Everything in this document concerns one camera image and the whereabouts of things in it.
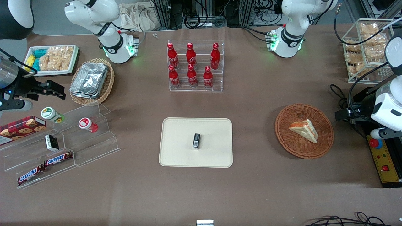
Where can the clear acrylic stepped shelf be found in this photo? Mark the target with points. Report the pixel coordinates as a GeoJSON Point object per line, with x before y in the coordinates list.
{"type": "Point", "coordinates": [94, 147]}

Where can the red emergency stop button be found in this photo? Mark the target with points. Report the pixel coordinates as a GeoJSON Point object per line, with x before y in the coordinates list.
{"type": "Point", "coordinates": [376, 143]}

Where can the beige cloth bag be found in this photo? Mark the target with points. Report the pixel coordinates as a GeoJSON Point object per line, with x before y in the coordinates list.
{"type": "Point", "coordinates": [138, 15]}

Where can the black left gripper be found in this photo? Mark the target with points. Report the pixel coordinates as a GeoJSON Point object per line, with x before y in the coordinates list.
{"type": "Point", "coordinates": [363, 107]}

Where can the stack of foil containers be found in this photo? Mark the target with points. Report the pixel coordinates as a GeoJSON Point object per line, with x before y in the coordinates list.
{"type": "Point", "coordinates": [89, 80]}

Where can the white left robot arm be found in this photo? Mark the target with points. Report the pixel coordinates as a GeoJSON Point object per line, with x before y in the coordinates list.
{"type": "Point", "coordinates": [292, 18]}

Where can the round brown wicker basket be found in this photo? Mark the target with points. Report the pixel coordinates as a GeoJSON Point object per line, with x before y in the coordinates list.
{"type": "Point", "coordinates": [289, 141]}

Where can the clear acrylic bottle rack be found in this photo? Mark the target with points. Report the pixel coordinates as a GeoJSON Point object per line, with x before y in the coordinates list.
{"type": "Point", "coordinates": [201, 89]}

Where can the Snickers chocolate bar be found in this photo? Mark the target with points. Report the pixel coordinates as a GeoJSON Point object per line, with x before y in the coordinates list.
{"type": "Point", "coordinates": [58, 158]}
{"type": "Point", "coordinates": [30, 174]}

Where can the black and white small carton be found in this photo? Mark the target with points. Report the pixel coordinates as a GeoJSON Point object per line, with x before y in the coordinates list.
{"type": "Point", "coordinates": [51, 142]}

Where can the oval tan wicker basket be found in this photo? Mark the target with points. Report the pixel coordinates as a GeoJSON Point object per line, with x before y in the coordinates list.
{"type": "Point", "coordinates": [108, 84]}

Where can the bag of rice crackers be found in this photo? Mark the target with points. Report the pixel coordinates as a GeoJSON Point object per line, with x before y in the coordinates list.
{"type": "Point", "coordinates": [56, 58]}

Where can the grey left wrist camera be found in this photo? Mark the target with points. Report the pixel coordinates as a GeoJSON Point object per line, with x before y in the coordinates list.
{"type": "Point", "coordinates": [384, 133]}

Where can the teal snack packet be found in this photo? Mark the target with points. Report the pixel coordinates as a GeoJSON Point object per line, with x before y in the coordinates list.
{"type": "Point", "coordinates": [40, 52]}
{"type": "Point", "coordinates": [36, 64]}

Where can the beige plastic tray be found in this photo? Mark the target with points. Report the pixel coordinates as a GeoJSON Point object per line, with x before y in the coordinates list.
{"type": "Point", "coordinates": [179, 141]}

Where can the black appliance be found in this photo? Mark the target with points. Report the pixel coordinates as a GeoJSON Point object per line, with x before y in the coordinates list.
{"type": "Point", "coordinates": [362, 127]}

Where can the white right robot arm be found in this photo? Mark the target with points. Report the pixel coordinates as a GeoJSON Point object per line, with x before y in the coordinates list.
{"type": "Point", "coordinates": [94, 12]}

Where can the yellow control box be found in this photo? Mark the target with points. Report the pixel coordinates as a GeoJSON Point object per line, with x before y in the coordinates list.
{"type": "Point", "coordinates": [384, 157]}

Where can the yellow snack packet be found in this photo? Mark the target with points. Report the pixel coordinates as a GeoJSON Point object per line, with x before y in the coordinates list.
{"type": "Point", "coordinates": [29, 62]}

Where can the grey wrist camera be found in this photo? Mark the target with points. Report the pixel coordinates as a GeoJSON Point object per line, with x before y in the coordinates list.
{"type": "Point", "coordinates": [384, 133]}
{"type": "Point", "coordinates": [17, 105]}

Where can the red cookie box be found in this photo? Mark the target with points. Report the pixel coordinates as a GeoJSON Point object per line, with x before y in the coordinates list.
{"type": "Point", "coordinates": [22, 128]}

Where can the white snack tray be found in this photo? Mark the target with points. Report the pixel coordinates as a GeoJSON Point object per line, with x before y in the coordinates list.
{"type": "Point", "coordinates": [50, 72]}

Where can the triangular sandwich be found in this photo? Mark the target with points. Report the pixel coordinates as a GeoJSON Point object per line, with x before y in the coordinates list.
{"type": "Point", "coordinates": [304, 129]}

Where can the small black box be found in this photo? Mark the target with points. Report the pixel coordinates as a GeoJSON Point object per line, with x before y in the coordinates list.
{"type": "Point", "coordinates": [196, 141]}

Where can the green capped drink cup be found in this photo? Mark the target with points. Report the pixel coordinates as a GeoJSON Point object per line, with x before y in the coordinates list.
{"type": "Point", "coordinates": [50, 114]}

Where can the small white device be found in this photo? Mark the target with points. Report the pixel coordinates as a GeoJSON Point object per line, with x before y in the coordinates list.
{"type": "Point", "coordinates": [204, 223]}

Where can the aluminium frame post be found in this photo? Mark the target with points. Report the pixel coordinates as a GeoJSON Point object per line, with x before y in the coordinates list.
{"type": "Point", "coordinates": [246, 12]}
{"type": "Point", "coordinates": [161, 14]}

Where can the bagged fried snack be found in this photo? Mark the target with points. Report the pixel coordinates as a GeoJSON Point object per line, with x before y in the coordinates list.
{"type": "Point", "coordinates": [352, 46]}
{"type": "Point", "coordinates": [356, 69]}
{"type": "Point", "coordinates": [370, 29]}
{"type": "Point", "coordinates": [375, 39]}
{"type": "Point", "coordinates": [353, 57]}
{"type": "Point", "coordinates": [375, 51]}

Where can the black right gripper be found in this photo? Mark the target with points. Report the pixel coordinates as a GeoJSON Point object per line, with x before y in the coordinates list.
{"type": "Point", "coordinates": [23, 85]}

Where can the red cola bottle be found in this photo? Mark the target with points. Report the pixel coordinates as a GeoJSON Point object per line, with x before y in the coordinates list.
{"type": "Point", "coordinates": [173, 78]}
{"type": "Point", "coordinates": [208, 78]}
{"type": "Point", "coordinates": [215, 58]}
{"type": "Point", "coordinates": [191, 56]}
{"type": "Point", "coordinates": [172, 56]}
{"type": "Point", "coordinates": [192, 77]}

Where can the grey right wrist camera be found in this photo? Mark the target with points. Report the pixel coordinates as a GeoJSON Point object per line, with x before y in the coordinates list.
{"type": "Point", "coordinates": [17, 105]}

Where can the red capped drink cup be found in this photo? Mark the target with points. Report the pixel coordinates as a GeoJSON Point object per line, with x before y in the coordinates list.
{"type": "Point", "coordinates": [86, 124]}

